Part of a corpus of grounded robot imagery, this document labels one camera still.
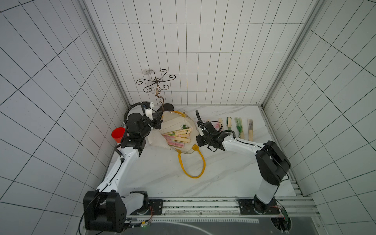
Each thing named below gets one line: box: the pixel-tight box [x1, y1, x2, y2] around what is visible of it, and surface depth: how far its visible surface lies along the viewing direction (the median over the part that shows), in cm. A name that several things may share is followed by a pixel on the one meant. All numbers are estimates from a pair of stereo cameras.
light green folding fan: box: [226, 116, 233, 131], surface depth 111 cm
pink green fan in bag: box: [161, 130, 191, 148], surface depth 98 cm
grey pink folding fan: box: [247, 118, 254, 142], surface depth 106 cm
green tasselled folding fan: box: [234, 117, 245, 140], surface depth 108 cm
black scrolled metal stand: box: [136, 69, 176, 112], surface depth 94 cm
